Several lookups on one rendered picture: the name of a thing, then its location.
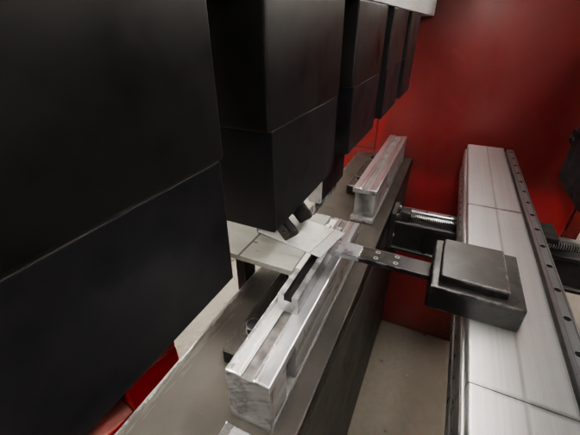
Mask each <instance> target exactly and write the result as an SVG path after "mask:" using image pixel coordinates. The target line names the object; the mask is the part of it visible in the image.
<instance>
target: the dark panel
mask: <svg viewBox="0 0 580 435"><path fill-rule="evenodd" d="M558 178H559V180H560V181H561V183H562V185H563V186H564V189H565V191H567V193H568V195H569V196H570V198H571V200H572V202H573V204H574V205H575V207H576V208H577V210H578V212H579V214H580V127H579V129H578V131H577V134H576V136H575V138H574V141H573V143H572V144H571V148H570V150H569V152H568V154H567V156H566V158H565V160H564V164H563V166H562V167H561V169H560V172H559V174H558Z"/></svg>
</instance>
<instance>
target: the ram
mask: <svg viewBox="0 0 580 435"><path fill-rule="evenodd" d="M369 1H372V2H377V3H383V4H386V5H388V7H397V8H401V9H407V10H409V11H414V12H418V13H421V16H434V13H435V9H436V3H437V0H369Z"/></svg>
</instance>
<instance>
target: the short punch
mask: <svg viewBox="0 0 580 435"><path fill-rule="evenodd" d="M343 171H344V154H338V153H334V155H333V169H332V172H331V173H330V174H329V175H328V176H327V177H326V178H325V179H324V180H323V181H322V182H321V183H320V185H319V186H318V187H317V188H316V189H315V190H314V191H313V192H312V193H311V194H310V195H309V197H308V200H309V201H310V202H313V203H314V207H313V215H315V214H316V213H317V211H318V210H319V209H320V207H321V206H322V205H323V204H324V202H325V201H326V200H327V199H328V198H329V197H330V196H331V194H332V193H333V192H334V191H335V189H336V188H337V183H338V182H339V181H340V179H341V178H342V177H343Z"/></svg>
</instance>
